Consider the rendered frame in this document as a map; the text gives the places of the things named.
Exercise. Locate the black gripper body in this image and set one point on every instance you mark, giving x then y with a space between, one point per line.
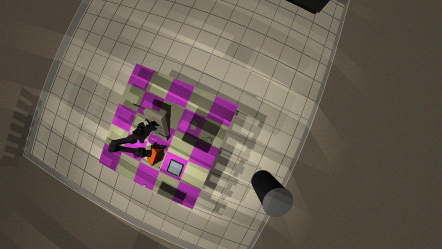
149 129

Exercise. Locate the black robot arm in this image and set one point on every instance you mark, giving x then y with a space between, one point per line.
133 138

